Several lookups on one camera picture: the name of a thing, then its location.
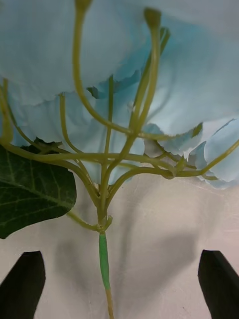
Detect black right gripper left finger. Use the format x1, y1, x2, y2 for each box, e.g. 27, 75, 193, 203
0, 250, 47, 319

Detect pale blue flower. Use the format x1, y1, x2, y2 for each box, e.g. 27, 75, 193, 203
0, 0, 239, 319

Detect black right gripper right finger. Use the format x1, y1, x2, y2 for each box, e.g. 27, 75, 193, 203
198, 249, 239, 319

